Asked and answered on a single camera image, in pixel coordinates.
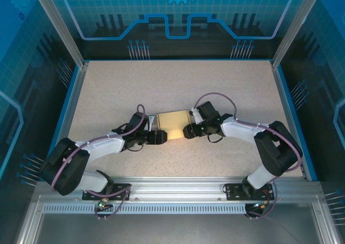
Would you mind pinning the yellow paper box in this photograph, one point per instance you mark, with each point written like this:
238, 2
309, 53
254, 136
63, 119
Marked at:
172, 121

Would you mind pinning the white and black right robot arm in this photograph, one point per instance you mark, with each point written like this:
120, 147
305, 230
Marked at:
240, 129

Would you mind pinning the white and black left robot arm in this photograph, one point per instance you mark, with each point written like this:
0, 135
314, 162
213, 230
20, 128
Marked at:
102, 144

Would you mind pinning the blue table edge strip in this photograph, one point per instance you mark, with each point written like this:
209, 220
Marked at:
294, 120
68, 106

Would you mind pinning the small LED connector board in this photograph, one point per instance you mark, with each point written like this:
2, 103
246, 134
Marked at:
261, 205
102, 205

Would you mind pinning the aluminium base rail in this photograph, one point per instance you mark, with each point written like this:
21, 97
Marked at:
175, 190

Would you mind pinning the aluminium frame post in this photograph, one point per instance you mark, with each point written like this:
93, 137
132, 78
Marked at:
62, 26
294, 26

